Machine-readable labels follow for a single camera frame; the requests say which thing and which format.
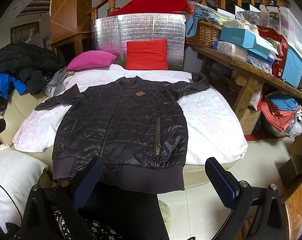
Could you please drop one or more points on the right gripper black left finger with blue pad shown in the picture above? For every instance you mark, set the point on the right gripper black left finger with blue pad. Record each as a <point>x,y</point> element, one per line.
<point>67,197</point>

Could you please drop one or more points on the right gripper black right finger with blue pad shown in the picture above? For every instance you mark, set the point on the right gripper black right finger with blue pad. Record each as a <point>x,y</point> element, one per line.
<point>255,212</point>

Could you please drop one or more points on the black quilted jacket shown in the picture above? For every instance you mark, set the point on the black quilted jacket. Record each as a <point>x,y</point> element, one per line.
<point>135,126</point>

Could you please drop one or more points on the blue garment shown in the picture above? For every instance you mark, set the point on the blue garment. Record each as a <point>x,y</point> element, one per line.
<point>7,82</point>

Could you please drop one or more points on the white pillow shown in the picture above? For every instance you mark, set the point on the white pillow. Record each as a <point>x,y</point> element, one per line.
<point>18,173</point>

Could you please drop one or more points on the black coat pile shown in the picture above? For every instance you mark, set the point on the black coat pile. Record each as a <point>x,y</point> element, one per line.
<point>32,65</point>

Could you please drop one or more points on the grey folded garment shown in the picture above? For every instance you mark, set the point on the grey folded garment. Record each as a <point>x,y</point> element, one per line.
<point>56,85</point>

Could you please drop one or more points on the white pink bed quilt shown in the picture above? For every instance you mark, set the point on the white pink bed quilt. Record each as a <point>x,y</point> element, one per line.
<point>102,76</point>

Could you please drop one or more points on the cardboard box under table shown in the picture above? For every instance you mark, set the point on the cardboard box under table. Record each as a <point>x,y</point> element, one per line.
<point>249,120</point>

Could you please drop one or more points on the red fabric bag pile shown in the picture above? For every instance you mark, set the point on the red fabric bag pile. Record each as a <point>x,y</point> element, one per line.
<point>281,111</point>

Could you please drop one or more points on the magenta pillow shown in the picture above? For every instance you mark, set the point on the magenta pillow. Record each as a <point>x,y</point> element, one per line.
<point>91,59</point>

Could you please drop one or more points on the wooden cabinet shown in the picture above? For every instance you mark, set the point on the wooden cabinet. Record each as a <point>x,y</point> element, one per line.
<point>70,23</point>

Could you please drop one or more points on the wooden bench table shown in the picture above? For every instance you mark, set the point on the wooden bench table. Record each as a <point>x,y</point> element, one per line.
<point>252,78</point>

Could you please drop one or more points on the red gift bag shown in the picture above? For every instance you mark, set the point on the red gift bag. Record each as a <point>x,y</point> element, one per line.
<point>280,45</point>

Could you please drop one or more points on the silver foil headboard panel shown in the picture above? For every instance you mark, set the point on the silver foil headboard panel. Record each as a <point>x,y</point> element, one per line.
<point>111,34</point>

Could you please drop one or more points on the blue plastic storage box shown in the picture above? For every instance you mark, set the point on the blue plastic storage box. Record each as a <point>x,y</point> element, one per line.
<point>293,67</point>

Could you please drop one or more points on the red square cushion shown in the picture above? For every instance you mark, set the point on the red square cushion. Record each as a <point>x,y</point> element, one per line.
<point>146,55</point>

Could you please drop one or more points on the white patterned tissue pack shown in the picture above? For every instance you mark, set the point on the white patterned tissue pack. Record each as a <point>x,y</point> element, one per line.
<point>230,49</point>

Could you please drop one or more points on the teal cardboard box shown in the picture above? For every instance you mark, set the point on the teal cardboard box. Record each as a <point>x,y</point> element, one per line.
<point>247,39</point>

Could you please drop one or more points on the wicker basket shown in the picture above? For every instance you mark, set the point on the wicker basket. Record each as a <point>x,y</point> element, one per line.
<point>205,35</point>

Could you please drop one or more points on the clear plastic storage bin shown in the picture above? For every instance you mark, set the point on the clear plastic storage bin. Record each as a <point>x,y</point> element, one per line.
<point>284,22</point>

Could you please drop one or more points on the blue cloth in basket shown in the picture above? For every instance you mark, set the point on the blue cloth in basket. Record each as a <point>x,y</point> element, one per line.
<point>192,23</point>

